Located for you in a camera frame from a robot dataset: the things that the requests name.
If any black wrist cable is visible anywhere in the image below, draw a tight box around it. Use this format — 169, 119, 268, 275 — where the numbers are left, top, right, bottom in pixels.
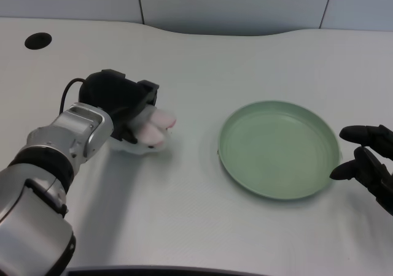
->
59, 78, 86, 115

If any white plush rabbit doll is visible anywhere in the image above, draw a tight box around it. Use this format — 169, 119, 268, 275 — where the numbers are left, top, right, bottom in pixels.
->
111, 105, 177, 156

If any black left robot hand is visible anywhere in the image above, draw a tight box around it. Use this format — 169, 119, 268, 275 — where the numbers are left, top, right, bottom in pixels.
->
79, 69, 160, 144

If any black round cable grommet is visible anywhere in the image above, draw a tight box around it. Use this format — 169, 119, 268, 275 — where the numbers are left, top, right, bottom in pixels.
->
24, 32, 52, 50

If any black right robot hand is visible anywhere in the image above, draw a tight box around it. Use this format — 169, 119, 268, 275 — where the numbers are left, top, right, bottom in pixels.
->
329, 124, 393, 217

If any green round plate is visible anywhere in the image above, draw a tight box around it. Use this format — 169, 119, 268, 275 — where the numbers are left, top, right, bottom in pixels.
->
217, 101, 343, 201

